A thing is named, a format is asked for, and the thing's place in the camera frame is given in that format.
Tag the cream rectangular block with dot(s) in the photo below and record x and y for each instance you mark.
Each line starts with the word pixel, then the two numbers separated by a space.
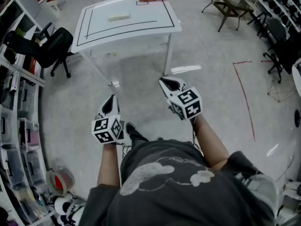
pixel 119 16

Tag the round white fan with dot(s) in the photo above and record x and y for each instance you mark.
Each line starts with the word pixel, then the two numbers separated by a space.
pixel 60 181

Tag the white table with black lines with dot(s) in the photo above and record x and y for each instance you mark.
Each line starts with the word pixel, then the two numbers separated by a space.
pixel 127 34

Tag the person's right forearm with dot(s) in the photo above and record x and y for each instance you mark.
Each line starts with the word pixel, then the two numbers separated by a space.
pixel 211 145

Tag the black office chair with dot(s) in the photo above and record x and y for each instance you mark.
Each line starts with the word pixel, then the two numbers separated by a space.
pixel 54 46

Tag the white and black device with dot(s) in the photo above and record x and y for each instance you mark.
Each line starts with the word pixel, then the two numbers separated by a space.
pixel 68 207

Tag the person's black shoe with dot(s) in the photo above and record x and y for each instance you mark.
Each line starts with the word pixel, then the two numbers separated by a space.
pixel 132 131

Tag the person's dark grey printed shirt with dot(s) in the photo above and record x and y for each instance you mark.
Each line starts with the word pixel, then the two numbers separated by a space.
pixel 178 192

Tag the person's left forearm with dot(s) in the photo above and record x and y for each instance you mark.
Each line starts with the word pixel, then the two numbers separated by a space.
pixel 108 166

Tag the metal frame glass table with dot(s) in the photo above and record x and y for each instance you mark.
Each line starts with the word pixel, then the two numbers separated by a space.
pixel 231 3

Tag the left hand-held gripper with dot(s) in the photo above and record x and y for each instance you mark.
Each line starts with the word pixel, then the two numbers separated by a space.
pixel 104 128

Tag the black round stand base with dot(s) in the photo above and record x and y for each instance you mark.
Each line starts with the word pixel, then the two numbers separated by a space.
pixel 297 118

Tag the white shelf unit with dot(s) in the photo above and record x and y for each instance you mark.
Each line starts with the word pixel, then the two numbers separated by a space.
pixel 14 98

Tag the clear bin with pink contents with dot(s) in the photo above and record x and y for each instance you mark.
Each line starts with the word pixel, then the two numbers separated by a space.
pixel 30 135

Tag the black swivel chair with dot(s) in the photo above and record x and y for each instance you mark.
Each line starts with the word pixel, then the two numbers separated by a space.
pixel 282 50

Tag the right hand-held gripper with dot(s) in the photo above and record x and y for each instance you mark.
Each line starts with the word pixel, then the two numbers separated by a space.
pixel 188 102

